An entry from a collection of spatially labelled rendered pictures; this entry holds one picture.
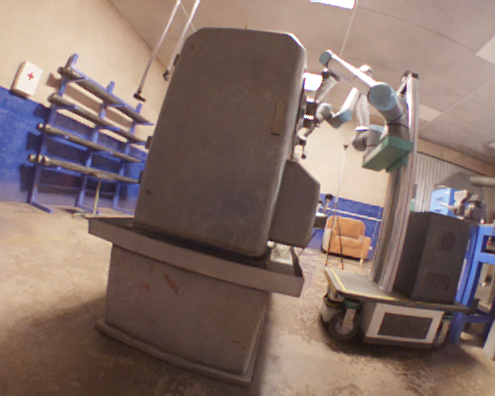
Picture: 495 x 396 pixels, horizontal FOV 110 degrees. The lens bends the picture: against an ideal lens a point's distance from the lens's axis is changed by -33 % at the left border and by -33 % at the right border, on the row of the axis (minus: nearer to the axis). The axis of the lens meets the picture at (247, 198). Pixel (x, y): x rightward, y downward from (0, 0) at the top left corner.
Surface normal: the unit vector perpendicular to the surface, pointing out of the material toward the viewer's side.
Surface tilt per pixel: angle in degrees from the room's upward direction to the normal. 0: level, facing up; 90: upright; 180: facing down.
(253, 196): 90
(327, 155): 90
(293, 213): 90
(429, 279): 90
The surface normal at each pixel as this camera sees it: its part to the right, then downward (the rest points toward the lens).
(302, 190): -0.14, -0.07
